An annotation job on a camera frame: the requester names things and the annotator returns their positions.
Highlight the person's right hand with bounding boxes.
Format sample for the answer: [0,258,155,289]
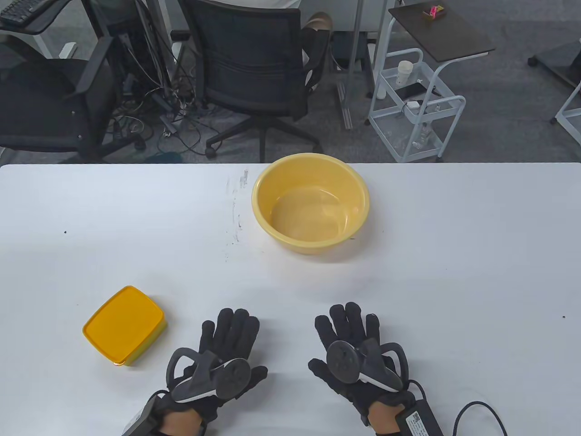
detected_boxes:
[309,303,416,427]

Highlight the person's left hand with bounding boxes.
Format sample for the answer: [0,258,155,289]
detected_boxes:
[157,308,268,427]

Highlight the grey white handheld controller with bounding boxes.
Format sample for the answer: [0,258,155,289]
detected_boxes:
[326,341,409,392]
[166,347,251,404]

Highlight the yellow plastic box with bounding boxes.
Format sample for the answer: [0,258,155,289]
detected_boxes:
[111,318,167,367]

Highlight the orange plastic lid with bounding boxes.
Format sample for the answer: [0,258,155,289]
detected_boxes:
[83,286,165,364]

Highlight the yellow plastic basin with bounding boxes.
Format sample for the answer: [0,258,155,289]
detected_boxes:
[252,153,370,255]

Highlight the person's right forearm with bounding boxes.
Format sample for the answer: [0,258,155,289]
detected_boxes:
[368,402,404,436]

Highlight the black labelled wrist box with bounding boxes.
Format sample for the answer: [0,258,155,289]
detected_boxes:
[122,395,164,436]
[399,406,443,436]

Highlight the white rolling cart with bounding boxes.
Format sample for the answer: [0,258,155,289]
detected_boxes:
[367,48,467,163]

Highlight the clear plastic bottle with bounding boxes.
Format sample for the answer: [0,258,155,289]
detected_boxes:
[411,122,433,150]

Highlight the black mesh-back office chair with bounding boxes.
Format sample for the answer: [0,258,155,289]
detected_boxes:
[172,0,331,159]

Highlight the black box under desk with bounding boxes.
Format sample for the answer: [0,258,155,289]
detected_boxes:
[330,31,377,72]

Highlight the black padded office chair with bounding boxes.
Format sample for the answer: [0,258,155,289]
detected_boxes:
[0,35,147,164]

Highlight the dark brown side table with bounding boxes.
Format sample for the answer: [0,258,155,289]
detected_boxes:
[373,0,496,100]

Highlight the black computer tower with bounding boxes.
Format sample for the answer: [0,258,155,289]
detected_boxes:
[84,0,153,98]

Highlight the black flat base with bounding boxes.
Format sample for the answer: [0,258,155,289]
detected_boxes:
[528,39,581,88]

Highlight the grey desk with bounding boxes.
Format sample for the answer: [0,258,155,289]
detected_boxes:
[0,0,75,59]

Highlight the black keyboard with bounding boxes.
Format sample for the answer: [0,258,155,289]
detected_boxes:
[0,0,42,25]

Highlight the black cable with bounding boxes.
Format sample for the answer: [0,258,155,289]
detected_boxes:
[454,401,507,436]

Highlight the tangle of floor cables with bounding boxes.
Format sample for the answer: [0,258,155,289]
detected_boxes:
[109,43,216,157]

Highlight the grey metal post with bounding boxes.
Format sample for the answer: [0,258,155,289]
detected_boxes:
[336,0,369,131]

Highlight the white metal frame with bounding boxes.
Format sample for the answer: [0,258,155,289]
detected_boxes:
[550,84,581,147]

